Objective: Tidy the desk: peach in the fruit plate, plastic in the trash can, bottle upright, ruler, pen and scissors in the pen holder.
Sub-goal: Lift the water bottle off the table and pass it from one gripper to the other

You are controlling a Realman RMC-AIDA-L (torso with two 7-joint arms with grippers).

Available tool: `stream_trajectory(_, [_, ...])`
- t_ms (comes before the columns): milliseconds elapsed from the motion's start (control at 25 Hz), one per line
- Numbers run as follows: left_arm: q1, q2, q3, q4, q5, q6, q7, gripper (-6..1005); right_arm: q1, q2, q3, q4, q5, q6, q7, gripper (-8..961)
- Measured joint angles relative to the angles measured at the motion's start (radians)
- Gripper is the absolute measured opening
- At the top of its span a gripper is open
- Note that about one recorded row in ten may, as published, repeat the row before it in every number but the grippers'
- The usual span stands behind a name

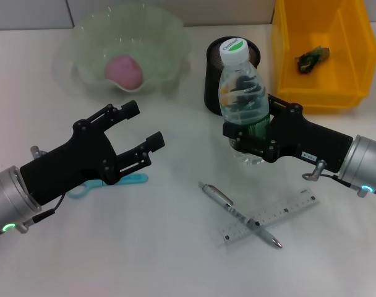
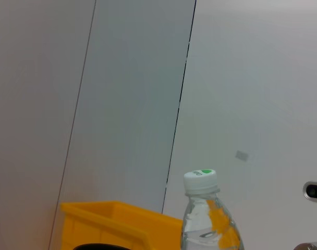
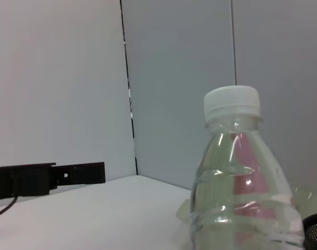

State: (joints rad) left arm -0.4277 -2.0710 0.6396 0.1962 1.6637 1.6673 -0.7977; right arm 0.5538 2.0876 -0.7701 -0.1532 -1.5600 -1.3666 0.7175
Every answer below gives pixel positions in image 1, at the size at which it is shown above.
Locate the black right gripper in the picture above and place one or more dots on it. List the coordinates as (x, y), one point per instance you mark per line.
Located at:
(308, 142)

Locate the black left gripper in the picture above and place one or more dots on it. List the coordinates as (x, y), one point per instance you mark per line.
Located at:
(70, 161)

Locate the clear water bottle green label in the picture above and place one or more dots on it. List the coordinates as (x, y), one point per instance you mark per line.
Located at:
(234, 52)

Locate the green silver plastic wrapper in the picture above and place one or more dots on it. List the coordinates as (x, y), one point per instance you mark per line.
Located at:
(311, 58)

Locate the blue scissors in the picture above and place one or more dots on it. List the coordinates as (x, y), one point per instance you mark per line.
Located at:
(135, 178)

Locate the black mesh pen holder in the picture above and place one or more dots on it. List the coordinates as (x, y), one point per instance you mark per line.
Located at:
(211, 86)

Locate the silver ballpoint pen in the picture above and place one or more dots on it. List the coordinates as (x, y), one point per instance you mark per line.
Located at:
(225, 201)

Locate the transparent plastic ruler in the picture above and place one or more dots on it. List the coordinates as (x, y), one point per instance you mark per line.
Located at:
(287, 210)

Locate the green translucent fruit bowl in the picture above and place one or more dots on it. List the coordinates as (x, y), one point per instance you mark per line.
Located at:
(163, 37)

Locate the yellow plastic bin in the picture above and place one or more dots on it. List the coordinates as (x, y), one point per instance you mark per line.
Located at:
(330, 80)

